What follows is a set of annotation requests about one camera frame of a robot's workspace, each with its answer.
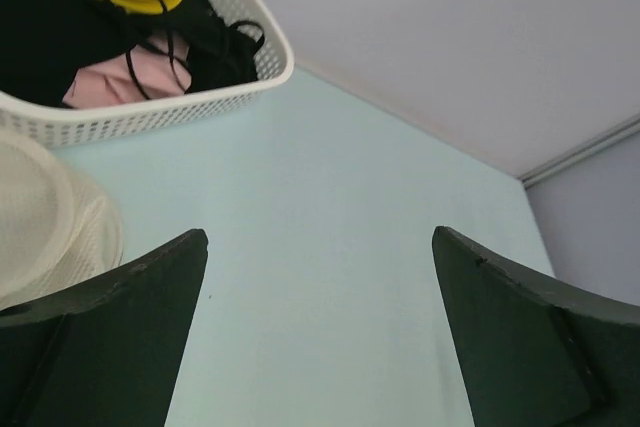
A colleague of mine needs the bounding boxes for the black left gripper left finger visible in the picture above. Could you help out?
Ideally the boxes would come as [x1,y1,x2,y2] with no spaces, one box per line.
[1,229,208,426]

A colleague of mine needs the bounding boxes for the pink garment in basket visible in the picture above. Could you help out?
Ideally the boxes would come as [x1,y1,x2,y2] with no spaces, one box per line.
[62,38,191,109]

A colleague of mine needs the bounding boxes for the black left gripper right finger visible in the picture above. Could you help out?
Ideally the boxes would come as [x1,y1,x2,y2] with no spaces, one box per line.
[432,226,639,426]

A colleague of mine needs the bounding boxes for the white perforated plastic basket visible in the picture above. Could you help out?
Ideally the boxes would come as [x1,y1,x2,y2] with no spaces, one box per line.
[1,0,294,147]

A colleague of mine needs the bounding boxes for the black garment in basket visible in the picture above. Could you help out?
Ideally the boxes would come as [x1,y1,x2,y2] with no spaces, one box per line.
[1,0,265,110]

